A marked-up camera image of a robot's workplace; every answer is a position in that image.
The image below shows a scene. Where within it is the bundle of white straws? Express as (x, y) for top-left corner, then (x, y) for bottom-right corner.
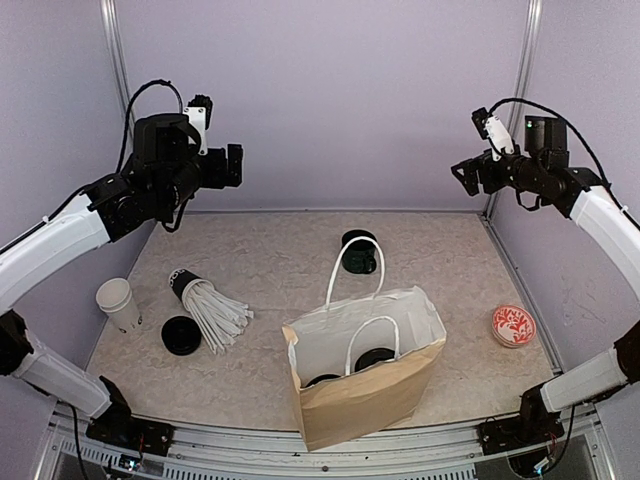
(181, 279), (254, 354)

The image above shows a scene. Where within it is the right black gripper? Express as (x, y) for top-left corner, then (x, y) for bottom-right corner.
(454, 143), (547, 194)

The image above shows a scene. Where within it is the front aluminium frame rail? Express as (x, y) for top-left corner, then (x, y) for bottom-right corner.
(34, 414), (616, 480)

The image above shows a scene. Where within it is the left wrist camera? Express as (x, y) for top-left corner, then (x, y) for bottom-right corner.
(183, 94), (214, 156)

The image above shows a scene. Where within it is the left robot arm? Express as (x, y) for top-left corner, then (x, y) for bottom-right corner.
(1, 107), (244, 445)

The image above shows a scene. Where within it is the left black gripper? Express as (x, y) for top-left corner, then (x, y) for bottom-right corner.
(160, 142), (243, 212)

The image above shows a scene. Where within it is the black cup lid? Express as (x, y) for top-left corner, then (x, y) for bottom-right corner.
(354, 347), (395, 372)
(303, 373), (341, 388)

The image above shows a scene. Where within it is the brown paper bag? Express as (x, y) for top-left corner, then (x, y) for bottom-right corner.
(280, 236), (448, 454)

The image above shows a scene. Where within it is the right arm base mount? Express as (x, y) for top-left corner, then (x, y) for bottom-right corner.
(477, 416), (565, 455)

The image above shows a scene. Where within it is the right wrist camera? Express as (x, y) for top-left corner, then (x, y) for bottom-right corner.
(471, 107), (515, 161)

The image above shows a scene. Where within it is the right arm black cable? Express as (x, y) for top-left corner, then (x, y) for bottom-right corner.
(487, 97), (621, 211)

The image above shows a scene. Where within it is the red patterned small plate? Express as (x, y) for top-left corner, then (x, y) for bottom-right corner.
(492, 305), (537, 348)

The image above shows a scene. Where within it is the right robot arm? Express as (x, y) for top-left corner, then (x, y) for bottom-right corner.
(451, 108), (639, 444)

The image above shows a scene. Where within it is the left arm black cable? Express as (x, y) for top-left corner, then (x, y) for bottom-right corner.
(115, 79), (183, 171)

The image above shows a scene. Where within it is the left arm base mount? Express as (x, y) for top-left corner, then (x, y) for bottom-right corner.
(86, 416), (175, 457)

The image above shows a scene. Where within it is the stack of black lids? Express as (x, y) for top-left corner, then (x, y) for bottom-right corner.
(161, 316), (202, 356)

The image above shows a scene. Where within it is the stack of white paper cups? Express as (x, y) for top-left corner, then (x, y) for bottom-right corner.
(95, 278), (142, 334)

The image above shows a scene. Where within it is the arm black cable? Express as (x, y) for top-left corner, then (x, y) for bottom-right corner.
(487, 97), (621, 211)
(115, 79), (183, 171)

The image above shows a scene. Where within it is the dark green mug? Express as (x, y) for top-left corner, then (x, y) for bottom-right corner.
(341, 229), (377, 275)

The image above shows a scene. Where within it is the aluminium corner post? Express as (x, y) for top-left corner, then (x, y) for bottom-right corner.
(514, 0), (543, 98)
(100, 0), (131, 114)

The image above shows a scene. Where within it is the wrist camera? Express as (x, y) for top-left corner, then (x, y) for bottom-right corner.
(471, 107), (515, 161)
(183, 94), (214, 156)

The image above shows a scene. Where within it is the black cup holding straws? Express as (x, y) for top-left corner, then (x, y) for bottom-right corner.
(169, 268), (206, 303)

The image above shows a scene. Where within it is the left aluminium corner post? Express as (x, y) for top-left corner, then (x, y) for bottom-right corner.
(100, 0), (131, 114)

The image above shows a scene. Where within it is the right aluminium corner post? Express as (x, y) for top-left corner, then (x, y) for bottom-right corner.
(514, 0), (543, 98)

